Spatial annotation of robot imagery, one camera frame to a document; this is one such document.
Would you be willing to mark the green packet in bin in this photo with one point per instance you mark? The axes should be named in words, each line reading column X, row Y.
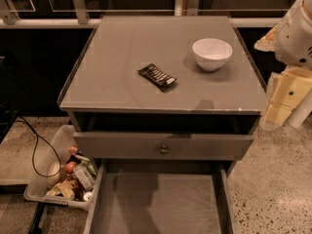
column 89, row 167

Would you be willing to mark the yellow snack bag in bin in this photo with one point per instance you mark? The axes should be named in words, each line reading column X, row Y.
column 68, row 189

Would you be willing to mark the white post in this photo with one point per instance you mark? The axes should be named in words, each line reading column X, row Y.
column 299, row 115

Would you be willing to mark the grey open middle drawer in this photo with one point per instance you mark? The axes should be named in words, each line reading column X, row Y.
column 161, row 198

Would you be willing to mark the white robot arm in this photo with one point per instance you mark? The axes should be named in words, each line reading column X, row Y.
column 293, row 46

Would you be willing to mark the clear plastic storage bin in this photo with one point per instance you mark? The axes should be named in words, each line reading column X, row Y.
column 48, row 160

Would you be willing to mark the black rxbar chocolate wrapper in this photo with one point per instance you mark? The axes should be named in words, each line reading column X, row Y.
column 157, row 77

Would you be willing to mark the metal railing frame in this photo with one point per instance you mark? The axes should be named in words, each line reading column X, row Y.
column 65, row 13

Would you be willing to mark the plastic bottle in bin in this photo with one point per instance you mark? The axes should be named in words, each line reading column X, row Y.
column 84, row 176

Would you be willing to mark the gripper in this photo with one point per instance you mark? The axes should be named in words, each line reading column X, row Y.
column 294, row 38

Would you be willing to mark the grey drawer cabinet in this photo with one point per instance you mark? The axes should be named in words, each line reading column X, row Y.
column 104, row 92

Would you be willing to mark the orange fruit in bin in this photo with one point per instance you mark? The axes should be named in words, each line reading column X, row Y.
column 70, row 166

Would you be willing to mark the grey top drawer with knob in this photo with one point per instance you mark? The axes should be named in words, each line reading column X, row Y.
column 163, row 146

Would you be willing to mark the white ceramic bowl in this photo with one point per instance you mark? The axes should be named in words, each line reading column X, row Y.
column 211, row 54

